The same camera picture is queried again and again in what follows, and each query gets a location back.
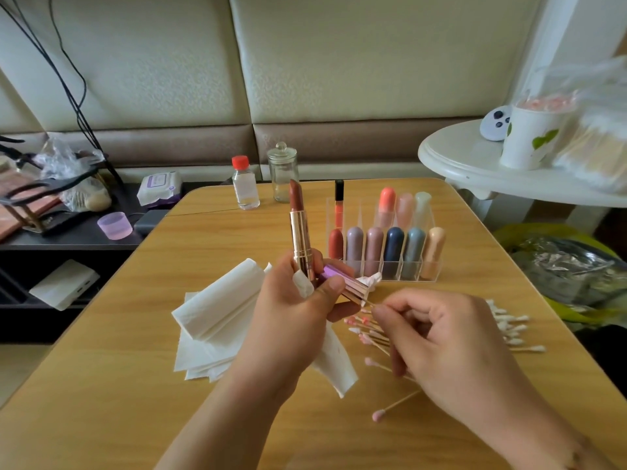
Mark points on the person's left hand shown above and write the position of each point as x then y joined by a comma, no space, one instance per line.
284,337

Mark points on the person's left forearm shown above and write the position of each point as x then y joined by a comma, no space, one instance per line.
220,440

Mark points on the red lipstick navy tube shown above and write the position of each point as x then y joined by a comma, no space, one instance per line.
394,252

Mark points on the wet wipes pack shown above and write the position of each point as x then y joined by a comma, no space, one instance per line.
159,189

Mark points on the pink tray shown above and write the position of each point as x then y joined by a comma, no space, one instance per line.
15,215

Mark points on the large white tissue sheet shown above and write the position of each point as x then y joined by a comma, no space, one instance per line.
338,369

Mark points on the glass jar with lid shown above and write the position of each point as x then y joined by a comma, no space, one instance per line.
282,171

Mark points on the red lipstick mauve tube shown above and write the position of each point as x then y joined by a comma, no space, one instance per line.
355,249

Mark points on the red lipstick grey-blue tube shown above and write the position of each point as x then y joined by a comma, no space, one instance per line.
413,252

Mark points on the beige padded backrest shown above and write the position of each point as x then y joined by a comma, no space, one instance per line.
392,53

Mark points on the small purple plastic cup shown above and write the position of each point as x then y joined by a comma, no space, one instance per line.
115,226

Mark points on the white round side table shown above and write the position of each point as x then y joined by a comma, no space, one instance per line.
460,161

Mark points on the white mug green leaf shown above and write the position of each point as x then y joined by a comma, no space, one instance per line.
534,142

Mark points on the person's right hand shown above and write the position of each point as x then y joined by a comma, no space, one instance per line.
470,362

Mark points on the black clip tool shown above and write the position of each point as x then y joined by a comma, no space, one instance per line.
8,142

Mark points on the crumpled clear plastic bag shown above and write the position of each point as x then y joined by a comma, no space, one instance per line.
64,156

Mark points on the stack of white tissues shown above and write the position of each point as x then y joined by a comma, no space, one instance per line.
201,347

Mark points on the red lipstick beige tube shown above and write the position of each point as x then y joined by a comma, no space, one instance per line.
433,252

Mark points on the white panda figure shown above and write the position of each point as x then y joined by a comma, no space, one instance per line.
496,123

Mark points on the white power bank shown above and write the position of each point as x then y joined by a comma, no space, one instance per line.
64,285

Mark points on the clear bottle red cap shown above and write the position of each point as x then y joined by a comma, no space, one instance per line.
246,188

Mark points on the dark grey flat box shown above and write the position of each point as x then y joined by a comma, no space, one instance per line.
153,220

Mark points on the yellow-green bin with bag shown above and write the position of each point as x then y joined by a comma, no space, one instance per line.
573,274

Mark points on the pile of cotton swabs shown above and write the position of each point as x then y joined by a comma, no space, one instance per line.
514,326

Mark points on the pink-tipped cotton swab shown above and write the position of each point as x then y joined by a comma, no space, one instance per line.
392,406

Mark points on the person's right forearm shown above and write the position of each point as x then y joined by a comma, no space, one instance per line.
583,460

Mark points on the clear acrylic lipstick organizer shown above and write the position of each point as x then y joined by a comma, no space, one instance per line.
413,252

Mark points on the metallic purple lipstick cap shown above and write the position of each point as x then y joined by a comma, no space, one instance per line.
340,280

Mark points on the black low shelf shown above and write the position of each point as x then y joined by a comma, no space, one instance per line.
73,244

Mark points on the red lipstick dusty pink tube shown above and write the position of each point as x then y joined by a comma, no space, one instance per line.
374,251

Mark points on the brown lipstick gold tube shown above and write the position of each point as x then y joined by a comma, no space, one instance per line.
300,230

